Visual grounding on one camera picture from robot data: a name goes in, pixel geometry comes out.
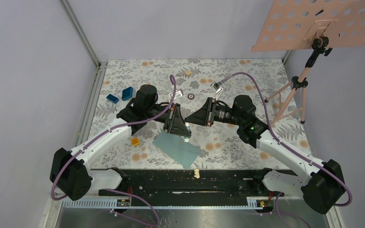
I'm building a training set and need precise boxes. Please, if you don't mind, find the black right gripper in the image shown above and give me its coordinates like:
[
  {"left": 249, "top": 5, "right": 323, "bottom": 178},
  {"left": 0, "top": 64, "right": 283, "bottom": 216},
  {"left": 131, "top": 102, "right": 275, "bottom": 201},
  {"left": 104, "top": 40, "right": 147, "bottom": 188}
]
[{"left": 185, "top": 97, "right": 243, "bottom": 127}]

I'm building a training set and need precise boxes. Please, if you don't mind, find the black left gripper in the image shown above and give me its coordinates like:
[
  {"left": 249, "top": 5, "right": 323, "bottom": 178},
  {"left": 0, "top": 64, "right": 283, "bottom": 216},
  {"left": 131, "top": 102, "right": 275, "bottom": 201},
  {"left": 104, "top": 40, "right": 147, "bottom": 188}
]
[{"left": 146, "top": 103, "right": 192, "bottom": 137}]

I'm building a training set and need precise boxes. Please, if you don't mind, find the green white glue stick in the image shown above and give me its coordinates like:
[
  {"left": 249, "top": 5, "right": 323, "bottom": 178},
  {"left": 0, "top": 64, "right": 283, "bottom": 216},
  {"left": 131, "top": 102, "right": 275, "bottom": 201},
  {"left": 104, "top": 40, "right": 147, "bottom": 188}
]
[{"left": 184, "top": 123, "right": 191, "bottom": 143}]

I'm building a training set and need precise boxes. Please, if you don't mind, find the teal paper envelope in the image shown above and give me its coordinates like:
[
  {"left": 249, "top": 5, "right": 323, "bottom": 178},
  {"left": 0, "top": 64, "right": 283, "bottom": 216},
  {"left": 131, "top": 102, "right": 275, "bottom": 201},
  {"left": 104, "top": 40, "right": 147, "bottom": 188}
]
[{"left": 153, "top": 132, "right": 202, "bottom": 169}]

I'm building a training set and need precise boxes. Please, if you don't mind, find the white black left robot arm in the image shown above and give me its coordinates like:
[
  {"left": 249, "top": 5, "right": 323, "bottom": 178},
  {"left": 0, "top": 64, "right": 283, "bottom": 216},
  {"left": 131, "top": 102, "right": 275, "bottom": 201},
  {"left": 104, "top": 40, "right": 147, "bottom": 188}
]
[{"left": 49, "top": 85, "right": 191, "bottom": 201}]

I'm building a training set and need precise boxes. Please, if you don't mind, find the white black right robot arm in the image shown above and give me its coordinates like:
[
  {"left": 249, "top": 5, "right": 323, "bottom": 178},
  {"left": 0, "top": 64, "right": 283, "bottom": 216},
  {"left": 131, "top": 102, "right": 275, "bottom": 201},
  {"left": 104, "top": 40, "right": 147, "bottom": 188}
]
[{"left": 185, "top": 95, "right": 346, "bottom": 214}]

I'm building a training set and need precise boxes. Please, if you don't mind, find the floral patterned table mat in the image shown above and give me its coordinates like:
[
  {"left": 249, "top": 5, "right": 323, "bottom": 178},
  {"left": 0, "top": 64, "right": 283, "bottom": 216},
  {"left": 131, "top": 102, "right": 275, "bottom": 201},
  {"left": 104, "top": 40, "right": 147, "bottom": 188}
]
[{"left": 80, "top": 58, "right": 313, "bottom": 171}]

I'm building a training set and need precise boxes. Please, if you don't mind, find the small orange lego brick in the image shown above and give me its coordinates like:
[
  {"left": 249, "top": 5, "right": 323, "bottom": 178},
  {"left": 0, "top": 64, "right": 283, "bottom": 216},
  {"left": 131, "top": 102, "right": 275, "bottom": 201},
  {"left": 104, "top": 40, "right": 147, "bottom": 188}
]
[{"left": 131, "top": 137, "right": 140, "bottom": 146}]

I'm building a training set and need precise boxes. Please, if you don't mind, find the small tan wooden cube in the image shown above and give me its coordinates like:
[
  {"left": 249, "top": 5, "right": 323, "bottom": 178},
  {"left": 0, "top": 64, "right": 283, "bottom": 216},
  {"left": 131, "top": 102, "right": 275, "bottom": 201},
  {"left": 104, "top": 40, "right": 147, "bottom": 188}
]
[{"left": 185, "top": 70, "right": 192, "bottom": 76}]

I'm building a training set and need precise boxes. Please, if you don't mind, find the cream chess knight piece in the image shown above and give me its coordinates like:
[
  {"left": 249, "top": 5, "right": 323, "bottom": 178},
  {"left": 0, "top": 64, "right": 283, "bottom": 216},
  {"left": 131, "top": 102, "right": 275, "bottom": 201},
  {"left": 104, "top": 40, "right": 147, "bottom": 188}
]
[{"left": 194, "top": 169, "right": 200, "bottom": 179}]

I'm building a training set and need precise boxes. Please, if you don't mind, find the large blue lego brick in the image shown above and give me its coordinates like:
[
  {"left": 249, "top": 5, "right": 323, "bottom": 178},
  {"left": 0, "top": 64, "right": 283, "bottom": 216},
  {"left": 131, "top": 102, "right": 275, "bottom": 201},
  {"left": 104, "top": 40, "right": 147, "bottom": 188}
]
[{"left": 122, "top": 86, "right": 134, "bottom": 101}]

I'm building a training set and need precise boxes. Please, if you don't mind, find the small blue lego brick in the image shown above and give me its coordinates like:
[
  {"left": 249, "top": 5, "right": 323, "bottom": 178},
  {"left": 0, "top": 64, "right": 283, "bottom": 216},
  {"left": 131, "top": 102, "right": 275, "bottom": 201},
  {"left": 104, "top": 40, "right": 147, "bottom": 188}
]
[{"left": 106, "top": 94, "right": 119, "bottom": 104}]

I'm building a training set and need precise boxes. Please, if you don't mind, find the pink music stand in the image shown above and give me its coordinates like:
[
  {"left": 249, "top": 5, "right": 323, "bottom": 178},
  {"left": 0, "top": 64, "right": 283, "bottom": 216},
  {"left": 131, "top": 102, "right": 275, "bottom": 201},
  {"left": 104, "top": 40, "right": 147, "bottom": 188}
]
[{"left": 251, "top": 0, "right": 365, "bottom": 126}]

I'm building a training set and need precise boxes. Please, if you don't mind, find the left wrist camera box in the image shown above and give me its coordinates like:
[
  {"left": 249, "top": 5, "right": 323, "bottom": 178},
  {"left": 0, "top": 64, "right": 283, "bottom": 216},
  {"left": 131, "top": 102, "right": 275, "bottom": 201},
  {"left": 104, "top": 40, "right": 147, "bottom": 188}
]
[{"left": 168, "top": 89, "right": 183, "bottom": 102}]

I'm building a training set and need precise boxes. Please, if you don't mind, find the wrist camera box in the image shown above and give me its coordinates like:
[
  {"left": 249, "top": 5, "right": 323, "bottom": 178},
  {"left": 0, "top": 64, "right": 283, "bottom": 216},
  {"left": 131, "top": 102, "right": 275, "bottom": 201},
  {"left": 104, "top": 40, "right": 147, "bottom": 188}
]
[
  {"left": 210, "top": 82, "right": 223, "bottom": 100},
  {"left": 168, "top": 89, "right": 183, "bottom": 102}
]

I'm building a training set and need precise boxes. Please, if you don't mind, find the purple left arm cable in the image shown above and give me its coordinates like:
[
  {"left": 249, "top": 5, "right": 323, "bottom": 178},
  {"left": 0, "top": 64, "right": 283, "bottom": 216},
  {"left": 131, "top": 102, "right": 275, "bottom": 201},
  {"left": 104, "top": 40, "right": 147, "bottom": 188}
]
[{"left": 50, "top": 74, "right": 161, "bottom": 228}]

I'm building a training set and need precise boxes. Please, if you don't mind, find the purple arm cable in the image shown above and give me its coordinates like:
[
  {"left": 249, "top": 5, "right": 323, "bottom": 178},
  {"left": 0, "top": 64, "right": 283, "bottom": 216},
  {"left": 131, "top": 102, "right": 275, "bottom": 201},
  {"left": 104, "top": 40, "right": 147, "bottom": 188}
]
[
  {"left": 219, "top": 72, "right": 353, "bottom": 228},
  {"left": 50, "top": 74, "right": 161, "bottom": 228}
]

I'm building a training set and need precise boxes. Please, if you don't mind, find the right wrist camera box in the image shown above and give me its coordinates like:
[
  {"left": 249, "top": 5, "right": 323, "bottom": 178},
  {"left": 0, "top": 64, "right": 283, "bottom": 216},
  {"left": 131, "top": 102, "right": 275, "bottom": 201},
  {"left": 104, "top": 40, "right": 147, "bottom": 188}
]
[{"left": 210, "top": 82, "right": 223, "bottom": 100}]

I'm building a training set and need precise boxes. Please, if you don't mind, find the aluminium frame post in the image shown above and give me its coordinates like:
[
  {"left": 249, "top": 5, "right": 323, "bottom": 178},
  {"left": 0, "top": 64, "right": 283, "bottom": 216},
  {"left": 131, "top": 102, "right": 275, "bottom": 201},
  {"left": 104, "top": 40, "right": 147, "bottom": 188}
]
[{"left": 59, "top": 0, "right": 103, "bottom": 68}]

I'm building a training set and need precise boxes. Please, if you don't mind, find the white slotted cable duct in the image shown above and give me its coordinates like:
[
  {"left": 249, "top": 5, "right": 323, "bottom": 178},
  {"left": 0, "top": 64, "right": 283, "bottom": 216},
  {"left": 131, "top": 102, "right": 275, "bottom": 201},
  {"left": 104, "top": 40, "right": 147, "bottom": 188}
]
[{"left": 62, "top": 197, "right": 267, "bottom": 210}]

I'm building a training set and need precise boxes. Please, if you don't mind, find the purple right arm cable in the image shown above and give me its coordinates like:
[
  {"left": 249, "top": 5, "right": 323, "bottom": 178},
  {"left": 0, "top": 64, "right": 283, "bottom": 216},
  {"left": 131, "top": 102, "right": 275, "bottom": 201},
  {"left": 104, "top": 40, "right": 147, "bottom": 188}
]
[{"left": 219, "top": 72, "right": 353, "bottom": 228}]

